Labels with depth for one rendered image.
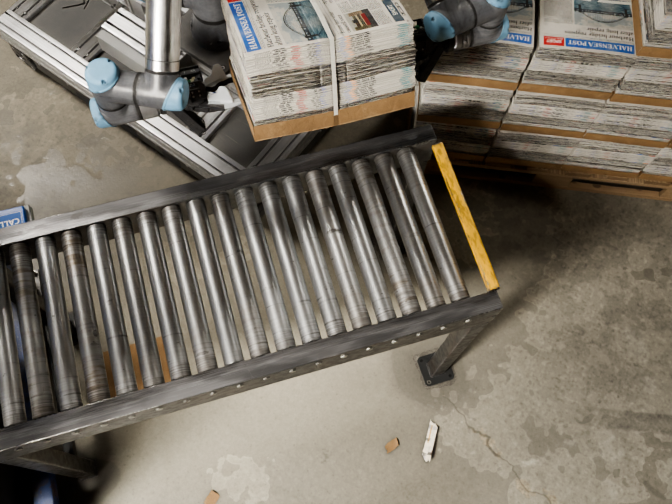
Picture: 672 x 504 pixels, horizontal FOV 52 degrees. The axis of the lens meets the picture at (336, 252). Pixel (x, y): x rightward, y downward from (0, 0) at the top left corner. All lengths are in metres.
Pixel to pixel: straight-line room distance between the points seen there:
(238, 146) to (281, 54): 1.15
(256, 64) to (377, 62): 0.27
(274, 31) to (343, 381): 1.37
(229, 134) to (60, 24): 0.83
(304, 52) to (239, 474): 1.48
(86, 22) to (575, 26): 1.83
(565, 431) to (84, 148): 2.10
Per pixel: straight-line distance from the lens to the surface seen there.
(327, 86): 1.57
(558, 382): 2.64
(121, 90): 1.65
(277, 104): 1.55
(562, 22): 2.23
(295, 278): 1.75
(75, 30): 3.01
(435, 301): 1.76
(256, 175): 1.87
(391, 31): 1.54
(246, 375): 1.69
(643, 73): 2.32
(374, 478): 2.46
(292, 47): 1.48
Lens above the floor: 2.45
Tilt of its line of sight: 69 degrees down
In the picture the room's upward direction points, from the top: 5 degrees clockwise
